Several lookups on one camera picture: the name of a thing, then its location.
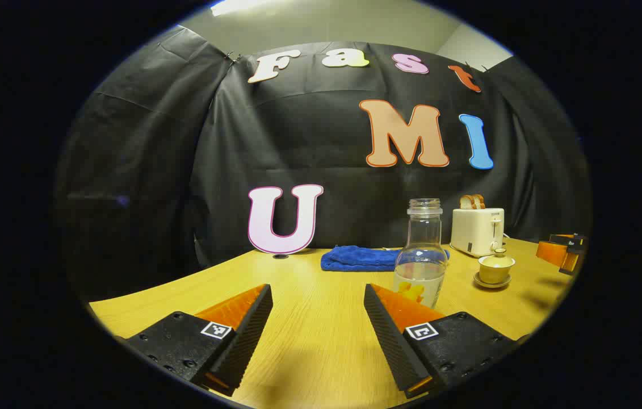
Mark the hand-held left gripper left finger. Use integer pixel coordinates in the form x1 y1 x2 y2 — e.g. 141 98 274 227
126 283 274 397

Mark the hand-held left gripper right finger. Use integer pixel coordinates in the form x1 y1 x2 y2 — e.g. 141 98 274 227
364 283 520 398

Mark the cream teacup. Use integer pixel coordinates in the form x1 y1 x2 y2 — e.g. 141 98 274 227
479 256 516 285

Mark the clear glass water bottle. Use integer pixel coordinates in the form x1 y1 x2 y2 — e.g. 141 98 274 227
393 198 448 309

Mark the cream saucer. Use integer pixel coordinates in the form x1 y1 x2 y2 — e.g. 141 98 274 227
473 272 513 289

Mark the blue towel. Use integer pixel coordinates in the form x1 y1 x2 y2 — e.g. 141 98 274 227
321 245 451 272

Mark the cream toaster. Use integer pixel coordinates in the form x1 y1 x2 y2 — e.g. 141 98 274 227
450 207 506 257

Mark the black backdrop cloth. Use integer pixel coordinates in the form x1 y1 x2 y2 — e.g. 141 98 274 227
54 26 591 302

